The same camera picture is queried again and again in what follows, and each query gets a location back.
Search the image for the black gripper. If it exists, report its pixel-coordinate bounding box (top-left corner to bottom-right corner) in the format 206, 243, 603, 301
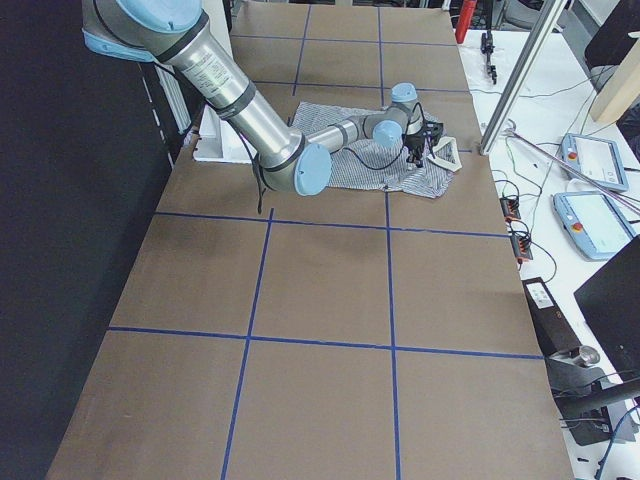
405, 131, 428, 168

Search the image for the blue white striped polo shirt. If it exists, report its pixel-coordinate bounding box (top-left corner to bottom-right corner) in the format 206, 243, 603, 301
292, 102, 454, 198

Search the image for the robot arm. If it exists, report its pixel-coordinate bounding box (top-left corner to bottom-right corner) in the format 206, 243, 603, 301
82, 0, 427, 196

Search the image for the black tripod stick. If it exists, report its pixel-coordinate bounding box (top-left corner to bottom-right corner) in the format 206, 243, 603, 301
480, 0, 497, 85

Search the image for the red cylinder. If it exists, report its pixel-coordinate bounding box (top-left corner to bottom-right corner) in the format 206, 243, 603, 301
455, 0, 477, 44

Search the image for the blue teach pendant far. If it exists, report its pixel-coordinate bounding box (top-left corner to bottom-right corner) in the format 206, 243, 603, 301
561, 133, 629, 192

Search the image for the blue teach pendant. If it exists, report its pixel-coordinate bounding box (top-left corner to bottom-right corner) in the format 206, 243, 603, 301
552, 191, 636, 261
561, 133, 629, 192

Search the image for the white reacher grabber stick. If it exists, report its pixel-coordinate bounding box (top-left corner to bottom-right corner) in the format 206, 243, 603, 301
503, 120, 639, 214

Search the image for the blue teach pendant near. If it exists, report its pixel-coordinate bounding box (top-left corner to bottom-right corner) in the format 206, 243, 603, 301
552, 191, 636, 261

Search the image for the black box with label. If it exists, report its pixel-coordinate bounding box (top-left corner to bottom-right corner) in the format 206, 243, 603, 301
522, 277, 581, 357

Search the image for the black monitor corner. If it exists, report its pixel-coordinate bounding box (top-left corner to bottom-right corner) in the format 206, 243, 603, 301
574, 236, 639, 371

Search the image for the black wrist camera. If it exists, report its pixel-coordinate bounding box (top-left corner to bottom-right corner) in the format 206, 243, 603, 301
420, 120, 444, 145

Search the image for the aluminium frame post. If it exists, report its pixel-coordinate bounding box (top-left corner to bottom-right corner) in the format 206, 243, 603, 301
479, 0, 566, 155

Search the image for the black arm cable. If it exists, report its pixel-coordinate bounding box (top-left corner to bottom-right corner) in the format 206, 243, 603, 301
234, 107, 431, 214

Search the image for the white pedestal column base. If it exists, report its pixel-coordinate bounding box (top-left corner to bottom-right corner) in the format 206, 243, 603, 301
193, 105, 256, 164

